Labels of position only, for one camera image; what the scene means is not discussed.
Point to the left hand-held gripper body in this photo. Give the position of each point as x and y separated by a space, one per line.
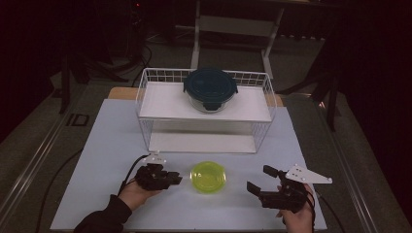
152 176

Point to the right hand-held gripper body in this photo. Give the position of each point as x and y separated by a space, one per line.
291 194

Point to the yellow-green plastic bowl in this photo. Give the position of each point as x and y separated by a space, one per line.
208 177

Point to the dark blue lidded glass container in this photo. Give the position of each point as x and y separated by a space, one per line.
210 87

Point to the person's left hand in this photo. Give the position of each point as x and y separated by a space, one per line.
136 195

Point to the person's right hand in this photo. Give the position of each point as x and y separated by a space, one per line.
298 221

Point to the light blue table mat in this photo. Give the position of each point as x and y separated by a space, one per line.
97 145

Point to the black metal stand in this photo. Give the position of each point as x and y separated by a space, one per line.
330 93
69 77

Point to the silver floor rail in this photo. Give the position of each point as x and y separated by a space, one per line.
35 155
348 168

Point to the white metal desk frame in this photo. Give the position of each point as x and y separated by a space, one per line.
238 26

